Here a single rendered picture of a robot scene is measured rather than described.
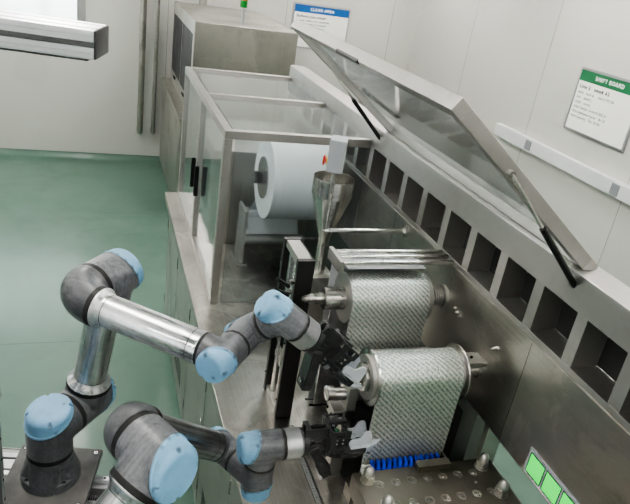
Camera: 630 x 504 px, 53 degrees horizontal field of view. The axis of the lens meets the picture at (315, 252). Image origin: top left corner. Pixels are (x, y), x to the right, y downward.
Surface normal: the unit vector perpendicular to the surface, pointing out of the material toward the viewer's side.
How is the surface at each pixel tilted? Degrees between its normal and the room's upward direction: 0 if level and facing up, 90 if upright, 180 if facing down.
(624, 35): 90
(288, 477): 0
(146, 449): 35
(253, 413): 0
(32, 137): 90
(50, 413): 8
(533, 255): 90
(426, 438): 90
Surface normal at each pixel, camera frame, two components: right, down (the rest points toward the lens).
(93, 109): 0.29, 0.44
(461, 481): 0.15, -0.90
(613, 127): -0.95, 0.00
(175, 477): 0.81, 0.28
